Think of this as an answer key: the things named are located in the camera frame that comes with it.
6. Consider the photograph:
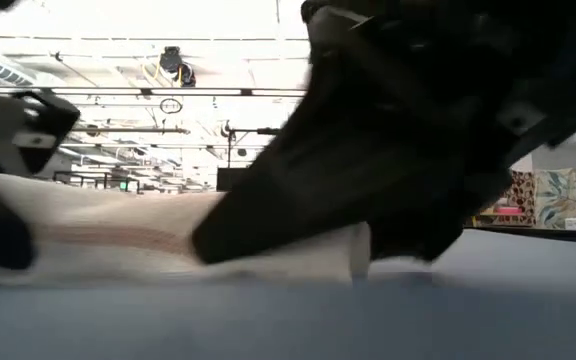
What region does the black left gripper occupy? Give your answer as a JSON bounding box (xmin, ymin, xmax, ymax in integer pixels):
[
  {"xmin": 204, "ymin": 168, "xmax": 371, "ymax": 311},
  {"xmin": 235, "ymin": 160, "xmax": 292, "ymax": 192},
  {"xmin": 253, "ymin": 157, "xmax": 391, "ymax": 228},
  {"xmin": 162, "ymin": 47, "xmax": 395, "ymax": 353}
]
[{"xmin": 0, "ymin": 89, "xmax": 82, "ymax": 272}]

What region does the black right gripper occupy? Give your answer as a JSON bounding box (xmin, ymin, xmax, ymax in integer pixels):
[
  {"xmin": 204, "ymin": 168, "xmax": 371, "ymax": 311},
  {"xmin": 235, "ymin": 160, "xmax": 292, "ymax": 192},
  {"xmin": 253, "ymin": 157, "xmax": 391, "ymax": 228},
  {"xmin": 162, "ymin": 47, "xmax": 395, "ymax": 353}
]
[{"xmin": 300, "ymin": 0, "xmax": 576, "ymax": 167}]

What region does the white towel with red stripes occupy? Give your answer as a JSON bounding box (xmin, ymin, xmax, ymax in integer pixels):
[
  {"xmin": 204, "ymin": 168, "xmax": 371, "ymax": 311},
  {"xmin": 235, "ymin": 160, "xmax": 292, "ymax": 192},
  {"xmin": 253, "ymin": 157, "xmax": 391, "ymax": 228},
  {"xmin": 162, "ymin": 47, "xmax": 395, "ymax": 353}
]
[{"xmin": 0, "ymin": 169, "xmax": 435, "ymax": 287}]

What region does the black panel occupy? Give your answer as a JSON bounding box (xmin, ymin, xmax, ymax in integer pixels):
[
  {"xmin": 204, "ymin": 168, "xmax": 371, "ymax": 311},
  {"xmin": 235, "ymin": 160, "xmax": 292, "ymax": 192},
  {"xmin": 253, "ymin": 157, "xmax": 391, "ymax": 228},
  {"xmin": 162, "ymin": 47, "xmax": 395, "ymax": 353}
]
[{"xmin": 215, "ymin": 166, "xmax": 250, "ymax": 193}]

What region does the black shelf rack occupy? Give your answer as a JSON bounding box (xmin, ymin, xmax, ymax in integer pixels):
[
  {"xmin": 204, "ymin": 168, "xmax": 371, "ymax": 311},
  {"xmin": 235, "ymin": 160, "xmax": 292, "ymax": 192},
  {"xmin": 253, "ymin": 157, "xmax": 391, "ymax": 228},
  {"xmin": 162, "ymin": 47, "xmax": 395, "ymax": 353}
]
[{"xmin": 51, "ymin": 170, "xmax": 142, "ymax": 195}]

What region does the brown floral patterned cloth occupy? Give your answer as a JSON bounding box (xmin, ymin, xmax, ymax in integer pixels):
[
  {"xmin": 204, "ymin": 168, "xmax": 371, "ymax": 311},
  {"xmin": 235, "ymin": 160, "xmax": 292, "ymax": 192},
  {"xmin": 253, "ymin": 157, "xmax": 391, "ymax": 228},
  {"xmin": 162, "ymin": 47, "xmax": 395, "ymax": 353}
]
[{"xmin": 466, "ymin": 168, "xmax": 537, "ymax": 228}]

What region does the leaf patterned cloth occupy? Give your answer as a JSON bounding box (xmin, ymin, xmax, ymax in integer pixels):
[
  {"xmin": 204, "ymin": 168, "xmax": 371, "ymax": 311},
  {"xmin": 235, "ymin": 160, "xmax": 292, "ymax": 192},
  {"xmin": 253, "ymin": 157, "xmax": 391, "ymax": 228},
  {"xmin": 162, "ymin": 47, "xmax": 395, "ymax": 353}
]
[{"xmin": 533, "ymin": 167, "xmax": 576, "ymax": 231}]

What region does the black overhead rig frame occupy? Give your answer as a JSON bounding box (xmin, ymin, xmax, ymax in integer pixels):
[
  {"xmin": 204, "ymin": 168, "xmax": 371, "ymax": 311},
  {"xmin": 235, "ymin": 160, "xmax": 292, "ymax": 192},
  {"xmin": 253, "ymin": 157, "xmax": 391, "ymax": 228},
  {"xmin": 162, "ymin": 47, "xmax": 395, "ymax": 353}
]
[{"xmin": 220, "ymin": 118, "xmax": 283, "ymax": 170}]

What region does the black ceiling cable loop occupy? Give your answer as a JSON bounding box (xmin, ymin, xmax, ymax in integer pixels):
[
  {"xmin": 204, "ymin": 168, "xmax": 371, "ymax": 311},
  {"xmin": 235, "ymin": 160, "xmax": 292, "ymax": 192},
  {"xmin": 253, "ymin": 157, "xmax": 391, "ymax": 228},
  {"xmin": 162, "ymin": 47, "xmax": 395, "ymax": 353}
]
[{"xmin": 158, "ymin": 96, "xmax": 185, "ymax": 116}]

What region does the long ceiling light rail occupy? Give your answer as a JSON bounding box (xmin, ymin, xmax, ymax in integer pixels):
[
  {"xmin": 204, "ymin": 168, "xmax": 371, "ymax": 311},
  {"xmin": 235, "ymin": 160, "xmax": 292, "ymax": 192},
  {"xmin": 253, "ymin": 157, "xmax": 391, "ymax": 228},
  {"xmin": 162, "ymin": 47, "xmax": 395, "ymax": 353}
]
[{"xmin": 0, "ymin": 86, "xmax": 310, "ymax": 98}]

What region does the black ceiling cord reel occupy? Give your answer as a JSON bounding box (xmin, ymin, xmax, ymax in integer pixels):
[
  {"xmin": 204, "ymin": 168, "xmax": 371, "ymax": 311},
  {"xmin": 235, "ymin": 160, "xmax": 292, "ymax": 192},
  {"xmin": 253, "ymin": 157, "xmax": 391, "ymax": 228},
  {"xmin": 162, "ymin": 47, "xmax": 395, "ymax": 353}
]
[{"xmin": 157, "ymin": 45, "xmax": 198, "ymax": 89}]

